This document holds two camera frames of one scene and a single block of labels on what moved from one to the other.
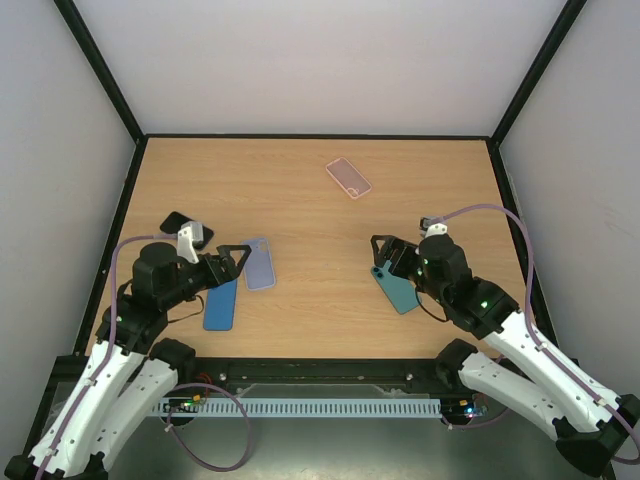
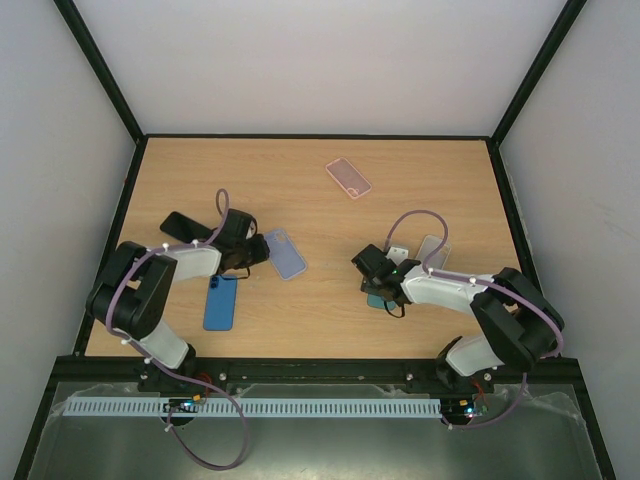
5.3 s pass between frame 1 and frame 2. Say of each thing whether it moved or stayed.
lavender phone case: moved
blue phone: stayed
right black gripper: moved
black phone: stayed
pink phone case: stayed
